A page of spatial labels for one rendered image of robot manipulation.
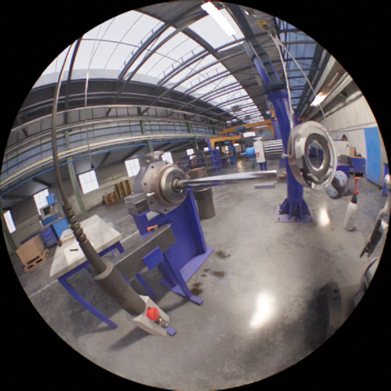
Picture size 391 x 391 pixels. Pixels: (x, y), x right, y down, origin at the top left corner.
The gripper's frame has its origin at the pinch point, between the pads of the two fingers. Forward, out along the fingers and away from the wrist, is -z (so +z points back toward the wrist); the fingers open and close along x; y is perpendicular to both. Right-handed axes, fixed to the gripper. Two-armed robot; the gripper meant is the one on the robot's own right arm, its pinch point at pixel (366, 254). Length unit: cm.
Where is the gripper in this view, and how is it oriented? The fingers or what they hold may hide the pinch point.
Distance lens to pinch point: 121.9
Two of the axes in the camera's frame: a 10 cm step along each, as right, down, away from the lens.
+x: -8.6, -1.4, 5.0
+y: -5.1, 3.5, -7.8
